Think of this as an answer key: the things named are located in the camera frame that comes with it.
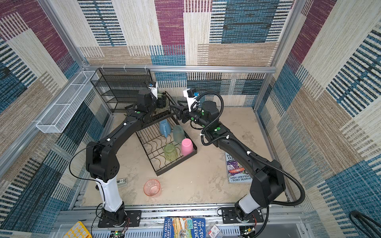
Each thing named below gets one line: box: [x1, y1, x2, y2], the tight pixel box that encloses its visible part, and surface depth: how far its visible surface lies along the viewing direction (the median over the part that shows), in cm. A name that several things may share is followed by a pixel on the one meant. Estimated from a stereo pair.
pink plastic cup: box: [181, 137, 194, 157], surface depth 89 cm
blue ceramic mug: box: [159, 119, 172, 138], surface depth 98 cm
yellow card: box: [63, 221, 93, 238], surface depth 70 cm
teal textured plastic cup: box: [173, 124, 186, 144], surface depth 100 cm
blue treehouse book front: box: [162, 217, 207, 238], surface depth 70 cm
